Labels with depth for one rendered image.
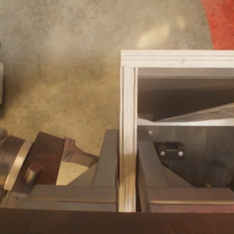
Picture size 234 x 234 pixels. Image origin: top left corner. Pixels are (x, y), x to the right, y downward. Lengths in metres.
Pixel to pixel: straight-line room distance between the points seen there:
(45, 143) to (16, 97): 0.98
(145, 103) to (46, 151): 0.68
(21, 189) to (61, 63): 0.98
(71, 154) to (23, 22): 1.10
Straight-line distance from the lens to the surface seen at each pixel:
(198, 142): 1.01
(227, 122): 1.06
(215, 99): 0.34
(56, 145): 0.31
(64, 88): 1.13
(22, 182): 0.25
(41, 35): 1.25
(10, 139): 0.28
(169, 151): 0.90
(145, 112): 0.90
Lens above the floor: 1.06
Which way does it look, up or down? 84 degrees down
